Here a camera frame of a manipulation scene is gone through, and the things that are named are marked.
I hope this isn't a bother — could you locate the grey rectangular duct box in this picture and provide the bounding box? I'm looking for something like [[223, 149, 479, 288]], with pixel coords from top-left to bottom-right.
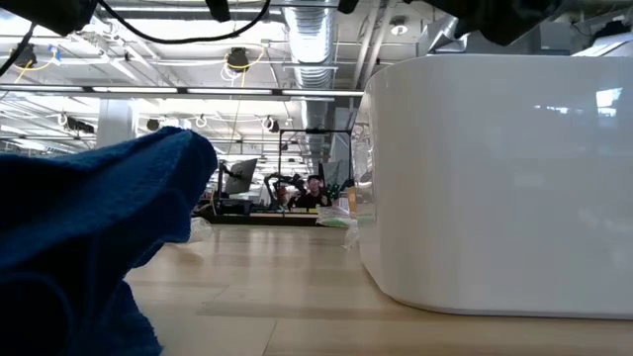
[[464, 22, 575, 56]]

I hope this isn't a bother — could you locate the grey ceiling conduit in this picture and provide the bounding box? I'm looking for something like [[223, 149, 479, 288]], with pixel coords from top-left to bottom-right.
[[353, 0, 397, 90]]

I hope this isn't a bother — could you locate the dark ceiling pipe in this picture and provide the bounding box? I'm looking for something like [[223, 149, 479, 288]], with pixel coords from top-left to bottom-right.
[[98, 3, 288, 25]]

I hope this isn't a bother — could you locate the grey office monitor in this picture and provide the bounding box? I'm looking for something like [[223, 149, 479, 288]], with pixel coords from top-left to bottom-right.
[[223, 157, 260, 197]]

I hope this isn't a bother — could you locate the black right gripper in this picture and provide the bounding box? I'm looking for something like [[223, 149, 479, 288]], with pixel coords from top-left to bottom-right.
[[405, 0, 565, 46]]

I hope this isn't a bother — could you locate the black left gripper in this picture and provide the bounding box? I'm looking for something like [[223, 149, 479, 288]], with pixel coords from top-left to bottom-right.
[[0, 0, 100, 37]]

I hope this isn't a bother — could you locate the black metal gantry frame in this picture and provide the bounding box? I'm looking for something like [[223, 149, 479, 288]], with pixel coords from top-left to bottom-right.
[[277, 127, 353, 204]]

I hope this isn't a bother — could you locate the blue cloth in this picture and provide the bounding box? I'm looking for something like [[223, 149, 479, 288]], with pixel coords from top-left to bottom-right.
[[0, 126, 220, 356]]

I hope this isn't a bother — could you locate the long ceiling light strip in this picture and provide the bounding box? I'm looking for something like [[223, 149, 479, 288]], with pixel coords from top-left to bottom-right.
[[0, 84, 365, 102]]

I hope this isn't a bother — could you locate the silver diagonal spiral duct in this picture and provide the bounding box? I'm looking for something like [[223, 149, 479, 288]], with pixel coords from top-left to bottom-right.
[[417, 13, 469, 54]]

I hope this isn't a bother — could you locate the silver ventilation duct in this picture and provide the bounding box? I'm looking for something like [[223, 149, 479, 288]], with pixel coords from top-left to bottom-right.
[[282, 5, 343, 149]]

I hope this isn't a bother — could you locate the black ceiling cable reel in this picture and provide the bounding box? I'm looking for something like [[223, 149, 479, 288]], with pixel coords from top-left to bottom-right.
[[8, 43, 39, 68], [225, 46, 254, 74]]

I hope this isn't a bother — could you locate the person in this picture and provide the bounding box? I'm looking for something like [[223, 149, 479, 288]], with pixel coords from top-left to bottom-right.
[[288, 173, 333, 209]]

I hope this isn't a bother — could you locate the black ceiling-mounted device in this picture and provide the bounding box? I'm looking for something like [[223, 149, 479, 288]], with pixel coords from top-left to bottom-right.
[[63, 116, 96, 135]]

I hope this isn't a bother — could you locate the white plastic bin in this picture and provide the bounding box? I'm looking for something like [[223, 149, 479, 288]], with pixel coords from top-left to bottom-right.
[[351, 53, 633, 320]]

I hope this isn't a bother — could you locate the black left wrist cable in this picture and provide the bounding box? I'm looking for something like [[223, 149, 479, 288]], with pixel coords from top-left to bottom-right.
[[0, 0, 273, 79]]

